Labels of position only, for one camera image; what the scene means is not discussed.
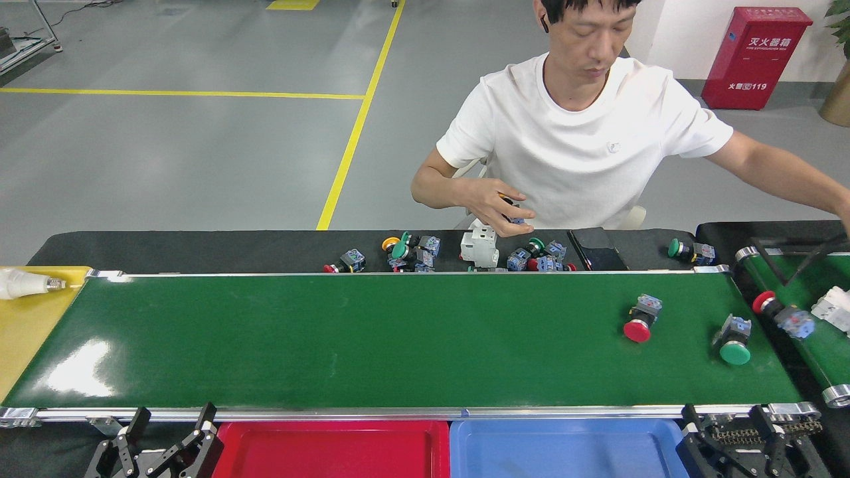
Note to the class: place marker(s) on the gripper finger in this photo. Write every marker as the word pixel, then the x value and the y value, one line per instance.
pixel 113 458
pixel 199 451
pixel 704 458
pixel 787 458

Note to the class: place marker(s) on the white circuit breaker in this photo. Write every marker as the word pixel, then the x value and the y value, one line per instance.
pixel 833 309
pixel 479 249

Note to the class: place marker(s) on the green mushroom push button switch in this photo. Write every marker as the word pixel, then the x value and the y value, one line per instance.
pixel 702 253
pixel 734 352
pixel 398 251
pixel 536 245

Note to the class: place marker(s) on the yellow mushroom push button switch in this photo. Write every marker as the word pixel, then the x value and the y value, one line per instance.
pixel 390 243
pixel 514 218

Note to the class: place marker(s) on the person's right forearm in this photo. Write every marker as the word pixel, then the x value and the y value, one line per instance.
pixel 438 196

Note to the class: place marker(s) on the person's left forearm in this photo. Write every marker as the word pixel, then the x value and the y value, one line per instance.
pixel 803 179

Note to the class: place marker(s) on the green feeder conveyor belt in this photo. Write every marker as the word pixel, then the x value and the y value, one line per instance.
pixel 830 358

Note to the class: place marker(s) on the red plastic tray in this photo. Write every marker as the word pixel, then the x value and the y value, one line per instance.
pixel 332 451

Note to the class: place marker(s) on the blue plastic tray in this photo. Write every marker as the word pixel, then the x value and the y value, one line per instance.
pixel 564 451

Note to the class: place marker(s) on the yellow plastic tray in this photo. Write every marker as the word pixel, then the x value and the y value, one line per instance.
pixel 26 332

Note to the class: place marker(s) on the long green conveyor belt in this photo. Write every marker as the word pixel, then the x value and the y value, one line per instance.
pixel 398 338

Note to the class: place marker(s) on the person's right hand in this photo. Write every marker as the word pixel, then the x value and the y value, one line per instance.
pixel 495 202

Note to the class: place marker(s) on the white light bulb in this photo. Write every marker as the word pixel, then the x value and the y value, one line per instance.
pixel 20 284

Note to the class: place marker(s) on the black smartphone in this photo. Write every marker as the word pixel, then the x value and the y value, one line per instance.
pixel 597 251

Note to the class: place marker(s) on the person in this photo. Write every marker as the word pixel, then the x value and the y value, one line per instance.
pixel 578 146

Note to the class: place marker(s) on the potted plant with brass pot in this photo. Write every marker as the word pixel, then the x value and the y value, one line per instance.
pixel 838 99

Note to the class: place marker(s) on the red fire extinguisher box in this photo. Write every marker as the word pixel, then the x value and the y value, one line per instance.
pixel 757 60

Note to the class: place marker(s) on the metal rack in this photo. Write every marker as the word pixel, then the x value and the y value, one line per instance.
pixel 16 56

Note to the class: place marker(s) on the black earpiece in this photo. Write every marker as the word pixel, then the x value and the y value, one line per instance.
pixel 544 24

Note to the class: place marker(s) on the black guide frame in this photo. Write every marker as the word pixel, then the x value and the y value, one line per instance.
pixel 775 264

